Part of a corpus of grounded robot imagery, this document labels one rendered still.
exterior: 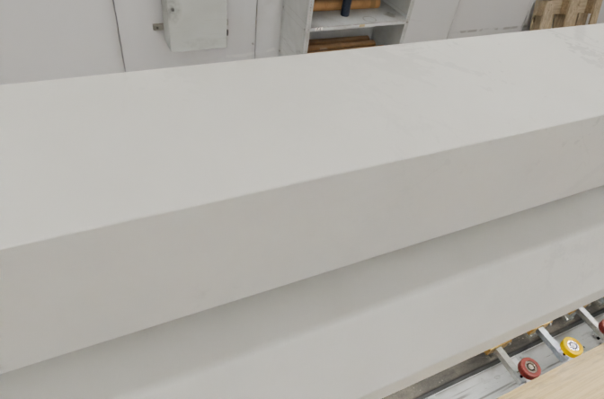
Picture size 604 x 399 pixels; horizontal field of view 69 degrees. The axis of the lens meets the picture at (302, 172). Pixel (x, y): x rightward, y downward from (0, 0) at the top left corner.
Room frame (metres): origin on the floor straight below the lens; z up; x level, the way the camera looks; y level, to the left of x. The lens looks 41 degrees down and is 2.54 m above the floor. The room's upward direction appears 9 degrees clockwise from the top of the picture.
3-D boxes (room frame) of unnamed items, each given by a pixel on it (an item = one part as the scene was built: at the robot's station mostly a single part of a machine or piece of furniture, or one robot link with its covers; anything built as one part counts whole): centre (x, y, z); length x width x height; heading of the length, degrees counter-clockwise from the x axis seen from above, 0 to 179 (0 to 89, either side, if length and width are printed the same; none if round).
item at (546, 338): (1.21, -1.14, 0.81); 0.44 x 0.03 x 0.04; 30
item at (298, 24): (3.41, -0.15, 0.78); 0.90 x 0.45 x 1.55; 120
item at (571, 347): (1.04, -1.24, 0.85); 0.08 x 0.08 x 0.11
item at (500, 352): (1.08, -0.92, 0.80); 0.44 x 0.03 x 0.04; 30
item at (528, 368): (0.91, -1.02, 0.85); 0.08 x 0.08 x 0.11
